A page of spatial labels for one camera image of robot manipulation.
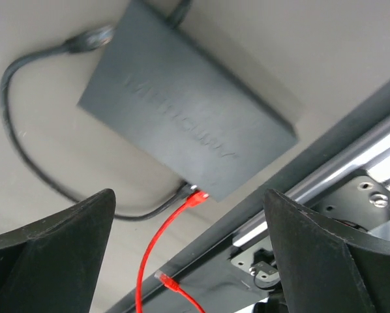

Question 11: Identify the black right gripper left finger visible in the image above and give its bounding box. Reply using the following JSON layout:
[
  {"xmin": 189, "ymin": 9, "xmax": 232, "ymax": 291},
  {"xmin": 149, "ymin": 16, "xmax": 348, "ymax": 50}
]
[{"xmin": 0, "ymin": 189, "xmax": 116, "ymax": 312}]

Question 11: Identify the red ethernet cable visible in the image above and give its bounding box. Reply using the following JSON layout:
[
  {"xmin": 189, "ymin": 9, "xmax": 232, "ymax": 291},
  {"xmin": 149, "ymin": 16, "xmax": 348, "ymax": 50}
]
[{"xmin": 135, "ymin": 190, "xmax": 210, "ymax": 313}]

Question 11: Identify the aluminium frame rail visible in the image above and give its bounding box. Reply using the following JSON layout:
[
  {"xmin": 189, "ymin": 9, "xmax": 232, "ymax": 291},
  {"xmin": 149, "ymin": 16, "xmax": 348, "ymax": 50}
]
[{"xmin": 112, "ymin": 81, "xmax": 390, "ymax": 312}]

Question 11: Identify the black power adapter cable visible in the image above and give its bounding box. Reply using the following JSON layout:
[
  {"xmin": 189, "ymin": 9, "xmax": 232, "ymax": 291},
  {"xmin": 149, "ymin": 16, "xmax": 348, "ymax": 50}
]
[{"xmin": 166, "ymin": 0, "xmax": 193, "ymax": 26}]

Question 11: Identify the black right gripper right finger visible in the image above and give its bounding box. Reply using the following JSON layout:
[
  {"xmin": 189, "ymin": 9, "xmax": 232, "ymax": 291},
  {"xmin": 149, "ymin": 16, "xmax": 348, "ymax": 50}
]
[{"xmin": 264, "ymin": 190, "xmax": 390, "ymax": 312}]

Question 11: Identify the dark grey network switch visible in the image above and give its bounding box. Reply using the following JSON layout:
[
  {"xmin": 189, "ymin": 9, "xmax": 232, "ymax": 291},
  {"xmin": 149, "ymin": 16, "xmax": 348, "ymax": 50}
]
[{"xmin": 78, "ymin": 1, "xmax": 297, "ymax": 201}]

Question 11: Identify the black ethernet cable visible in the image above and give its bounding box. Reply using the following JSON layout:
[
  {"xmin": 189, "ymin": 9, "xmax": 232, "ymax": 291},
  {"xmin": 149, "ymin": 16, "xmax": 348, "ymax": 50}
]
[{"xmin": 0, "ymin": 25, "xmax": 193, "ymax": 221}]

